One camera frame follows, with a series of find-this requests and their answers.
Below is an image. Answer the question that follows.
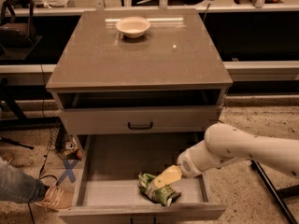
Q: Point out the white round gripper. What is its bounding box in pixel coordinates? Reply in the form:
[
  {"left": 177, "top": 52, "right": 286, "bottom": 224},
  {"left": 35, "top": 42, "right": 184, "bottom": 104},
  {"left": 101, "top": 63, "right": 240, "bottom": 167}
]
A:
[{"left": 150, "top": 141, "right": 215, "bottom": 189}]

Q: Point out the green jalapeno chip bag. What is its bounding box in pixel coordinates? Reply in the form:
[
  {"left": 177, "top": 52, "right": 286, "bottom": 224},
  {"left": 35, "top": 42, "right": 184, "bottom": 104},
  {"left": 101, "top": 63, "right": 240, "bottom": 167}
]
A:
[{"left": 138, "top": 173, "right": 181, "bottom": 206}]

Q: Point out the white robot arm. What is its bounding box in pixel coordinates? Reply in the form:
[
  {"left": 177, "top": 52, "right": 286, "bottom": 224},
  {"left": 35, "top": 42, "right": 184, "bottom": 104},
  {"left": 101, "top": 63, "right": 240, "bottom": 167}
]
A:
[{"left": 150, "top": 123, "right": 299, "bottom": 190}]

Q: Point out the grey drawer cabinet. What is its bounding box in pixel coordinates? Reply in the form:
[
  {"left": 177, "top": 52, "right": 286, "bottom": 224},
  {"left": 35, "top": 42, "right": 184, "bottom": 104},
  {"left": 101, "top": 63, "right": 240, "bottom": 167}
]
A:
[{"left": 45, "top": 8, "right": 234, "bottom": 156}]

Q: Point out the blue tape cross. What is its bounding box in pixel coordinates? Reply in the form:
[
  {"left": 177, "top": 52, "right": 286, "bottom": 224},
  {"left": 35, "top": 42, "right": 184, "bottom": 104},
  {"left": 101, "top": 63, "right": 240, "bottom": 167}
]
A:
[{"left": 58, "top": 160, "right": 78, "bottom": 184}]

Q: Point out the soda can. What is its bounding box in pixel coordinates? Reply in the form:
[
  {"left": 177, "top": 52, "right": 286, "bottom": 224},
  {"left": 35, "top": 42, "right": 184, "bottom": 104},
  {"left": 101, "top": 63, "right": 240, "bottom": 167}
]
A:
[{"left": 64, "top": 141, "right": 76, "bottom": 150}]

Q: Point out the black metal stand leg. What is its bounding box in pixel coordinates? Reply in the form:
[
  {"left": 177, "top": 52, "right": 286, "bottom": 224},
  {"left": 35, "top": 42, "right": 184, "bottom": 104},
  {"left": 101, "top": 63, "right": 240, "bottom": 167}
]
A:
[{"left": 250, "top": 161, "right": 299, "bottom": 224}]

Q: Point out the tan sneaker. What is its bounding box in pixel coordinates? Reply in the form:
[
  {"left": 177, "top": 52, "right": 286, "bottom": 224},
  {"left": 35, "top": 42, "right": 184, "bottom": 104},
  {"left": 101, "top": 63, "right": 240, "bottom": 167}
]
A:
[{"left": 36, "top": 186, "right": 74, "bottom": 210}]

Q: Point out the white paper bowl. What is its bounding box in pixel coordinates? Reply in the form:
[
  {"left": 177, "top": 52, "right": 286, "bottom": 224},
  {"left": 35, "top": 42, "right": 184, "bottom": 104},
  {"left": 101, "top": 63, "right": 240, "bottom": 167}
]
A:
[{"left": 116, "top": 17, "right": 150, "bottom": 38}]

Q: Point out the blue jeans leg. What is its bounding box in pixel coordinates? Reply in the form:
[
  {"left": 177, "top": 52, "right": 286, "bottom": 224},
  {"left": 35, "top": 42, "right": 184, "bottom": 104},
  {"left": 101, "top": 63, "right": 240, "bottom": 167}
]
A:
[{"left": 0, "top": 158, "right": 48, "bottom": 203}]

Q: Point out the black chair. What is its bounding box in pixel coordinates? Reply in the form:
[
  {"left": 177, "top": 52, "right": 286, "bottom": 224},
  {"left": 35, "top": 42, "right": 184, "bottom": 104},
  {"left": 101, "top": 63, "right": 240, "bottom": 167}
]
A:
[{"left": 0, "top": 0, "right": 42, "bottom": 61}]

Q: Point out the grey upper drawer black handle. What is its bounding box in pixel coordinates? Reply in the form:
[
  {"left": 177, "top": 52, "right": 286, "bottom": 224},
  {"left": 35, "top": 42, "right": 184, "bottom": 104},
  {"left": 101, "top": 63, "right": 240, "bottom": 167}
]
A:
[{"left": 59, "top": 105, "right": 221, "bottom": 135}]

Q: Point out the black wire basket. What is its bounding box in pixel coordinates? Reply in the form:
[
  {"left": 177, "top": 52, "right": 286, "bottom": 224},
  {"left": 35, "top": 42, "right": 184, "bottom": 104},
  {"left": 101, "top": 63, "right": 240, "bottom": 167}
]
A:
[{"left": 47, "top": 119, "right": 82, "bottom": 161}]

